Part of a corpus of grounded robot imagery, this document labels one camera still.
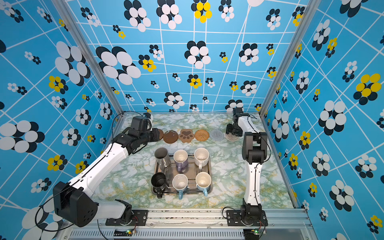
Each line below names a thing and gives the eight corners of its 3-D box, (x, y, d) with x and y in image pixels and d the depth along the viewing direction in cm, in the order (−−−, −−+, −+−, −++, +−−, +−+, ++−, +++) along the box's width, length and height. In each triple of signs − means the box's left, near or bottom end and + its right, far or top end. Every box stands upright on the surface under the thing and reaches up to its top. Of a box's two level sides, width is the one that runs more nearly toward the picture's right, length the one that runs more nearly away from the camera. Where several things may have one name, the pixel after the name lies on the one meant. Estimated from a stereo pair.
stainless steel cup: (162, 171, 92) (158, 163, 83) (156, 159, 97) (152, 151, 88) (173, 164, 94) (170, 156, 86) (166, 153, 99) (164, 145, 91)
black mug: (152, 199, 81) (148, 194, 74) (156, 178, 89) (152, 172, 81) (165, 199, 81) (161, 194, 74) (167, 178, 89) (165, 172, 81)
